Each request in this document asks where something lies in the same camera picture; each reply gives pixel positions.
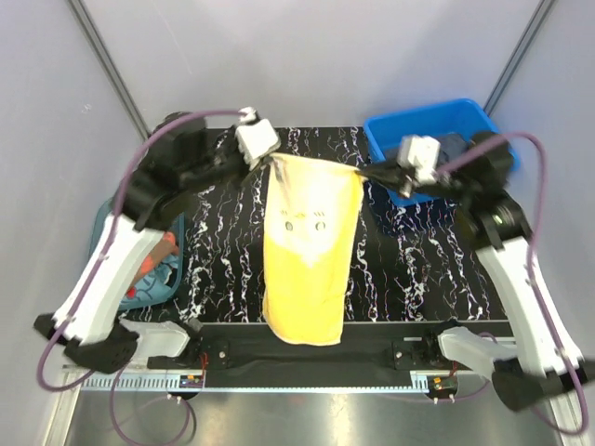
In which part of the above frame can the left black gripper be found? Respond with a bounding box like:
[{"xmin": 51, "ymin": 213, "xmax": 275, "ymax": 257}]
[{"xmin": 184, "ymin": 122, "xmax": 272, "ymax": 190}]

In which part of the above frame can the dark grey-blue towel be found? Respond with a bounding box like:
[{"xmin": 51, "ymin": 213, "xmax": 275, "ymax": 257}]
[{"xmin": 385, "ymin": 133, "xmax": 475, "ymax": 164}]

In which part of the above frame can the yellow towel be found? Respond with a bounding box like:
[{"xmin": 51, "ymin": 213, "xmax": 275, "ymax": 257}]
[{"xmin": 262, "ymin": 154, "xmax": 364, "ymax": 347}]

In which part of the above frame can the brown towel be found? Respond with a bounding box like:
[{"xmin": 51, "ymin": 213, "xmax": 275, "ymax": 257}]
[{"xmin": 131, "ymin": 231, "xmax": 179, "ymax": 286}]

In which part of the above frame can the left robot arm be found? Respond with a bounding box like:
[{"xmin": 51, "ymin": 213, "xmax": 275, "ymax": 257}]
[{"xmin": 33, "ymin": 108, "xmax": 280, "ymax": 374}]

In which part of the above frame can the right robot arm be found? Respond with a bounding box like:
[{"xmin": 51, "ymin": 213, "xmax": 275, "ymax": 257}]
[{"xmin": 359, "ymin": 131, "xmax": 594, "ymax": 412}]

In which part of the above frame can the blue plastic bin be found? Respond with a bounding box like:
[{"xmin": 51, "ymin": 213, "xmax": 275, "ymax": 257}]
[{"xmin": 364, "ymin": 99, "xmax": 522, "ymax": 227}]

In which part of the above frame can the clear teal plastic bin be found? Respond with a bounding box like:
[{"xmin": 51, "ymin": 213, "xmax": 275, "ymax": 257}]
[{"xmin": 87, "ymin": 197, "xmax": 186, "ymax": 312}]

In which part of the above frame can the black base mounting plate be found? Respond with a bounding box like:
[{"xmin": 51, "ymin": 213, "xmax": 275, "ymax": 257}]
[{"xmin": 146, "ymin": 320, "xmax": 480, "ymax": 389}]

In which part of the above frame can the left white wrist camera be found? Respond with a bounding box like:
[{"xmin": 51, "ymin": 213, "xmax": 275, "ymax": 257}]
[{"xmin": 234, "ymin": 107, "xmax": 281, "ymax": 170}]

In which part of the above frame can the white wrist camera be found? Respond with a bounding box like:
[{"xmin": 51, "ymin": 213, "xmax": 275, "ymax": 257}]
[
  {"xmin": 234, "ymin": 107, "xmax": 281, "ymax": 170},
  {"xmin": 397, "ymin": 135, "xmax": 441, "ymax": 184}
]

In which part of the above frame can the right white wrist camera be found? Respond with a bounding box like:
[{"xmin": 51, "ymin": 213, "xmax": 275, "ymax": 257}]
[{"xmin": 397, "ymin": 135, "xmax": 441, "ymax": 184}]

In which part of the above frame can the aluminium rail with cable duct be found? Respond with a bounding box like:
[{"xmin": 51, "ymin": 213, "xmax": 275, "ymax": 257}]
[{"xmin": 81, "ymin": 366, "xmax": 457, "ymax": 398}]

